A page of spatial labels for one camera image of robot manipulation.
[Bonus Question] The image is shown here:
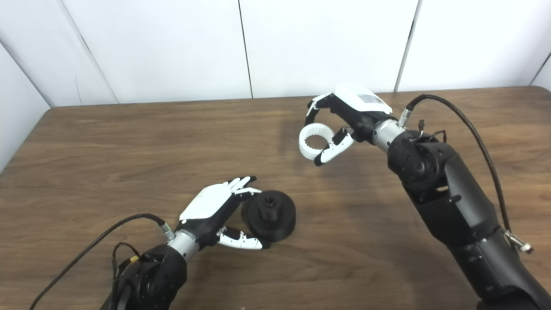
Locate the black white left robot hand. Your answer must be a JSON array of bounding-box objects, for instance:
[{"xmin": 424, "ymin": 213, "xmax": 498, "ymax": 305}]
[{"xmin": 177, "ymin": 176, "xmax": 271, "ymax": 250}]

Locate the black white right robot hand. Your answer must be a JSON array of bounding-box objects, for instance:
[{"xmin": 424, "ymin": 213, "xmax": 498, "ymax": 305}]
[{"xmin": 306, "ymin": 83, "xmax": 393, "ymax": 167}]

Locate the white toothed plastic ring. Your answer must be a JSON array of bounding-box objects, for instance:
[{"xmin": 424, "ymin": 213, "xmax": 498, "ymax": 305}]
[{"xmin": 299, "ymin": 123, "xmax": 334, "ymax": 161}]

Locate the round black plastic part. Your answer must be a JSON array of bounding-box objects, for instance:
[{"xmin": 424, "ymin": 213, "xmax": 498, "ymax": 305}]
[{"xmin": 241, "ymin": 191, "xmax": 297, "ymax": 242}]

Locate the thin wire with yellow plug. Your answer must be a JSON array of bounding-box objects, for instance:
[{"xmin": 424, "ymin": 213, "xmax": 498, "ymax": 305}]
[{"xmin": 111, "ymin": 242, "xmax": 140, "ymax": 280}]

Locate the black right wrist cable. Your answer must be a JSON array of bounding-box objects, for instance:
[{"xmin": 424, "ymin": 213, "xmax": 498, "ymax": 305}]
[{"xmin": 398, "ymin": 94, "xmax": 534, "ymax": 254}]

